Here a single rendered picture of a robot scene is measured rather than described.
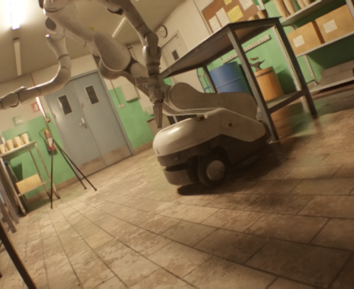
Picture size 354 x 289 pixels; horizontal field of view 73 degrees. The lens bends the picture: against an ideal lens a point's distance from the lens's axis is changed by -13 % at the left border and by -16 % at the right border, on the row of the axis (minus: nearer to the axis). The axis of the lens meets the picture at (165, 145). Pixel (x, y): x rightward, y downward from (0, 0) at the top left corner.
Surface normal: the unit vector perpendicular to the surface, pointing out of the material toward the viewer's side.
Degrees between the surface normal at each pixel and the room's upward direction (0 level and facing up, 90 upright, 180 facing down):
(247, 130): 90
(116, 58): 91
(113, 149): 90
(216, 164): 90
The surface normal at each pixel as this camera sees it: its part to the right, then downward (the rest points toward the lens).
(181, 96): 0.34, -0.07
